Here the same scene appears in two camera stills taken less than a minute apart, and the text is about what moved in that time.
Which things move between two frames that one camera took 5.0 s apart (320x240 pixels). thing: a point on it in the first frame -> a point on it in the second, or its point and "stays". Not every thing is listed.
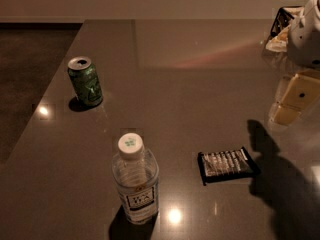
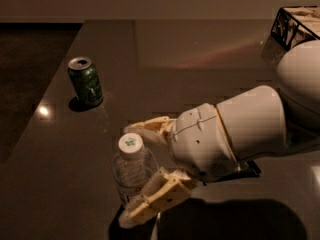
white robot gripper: x=306 y=40 -> x=200 y=143
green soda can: x=85 y=79 stays
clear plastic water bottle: x=135 y=171 stays
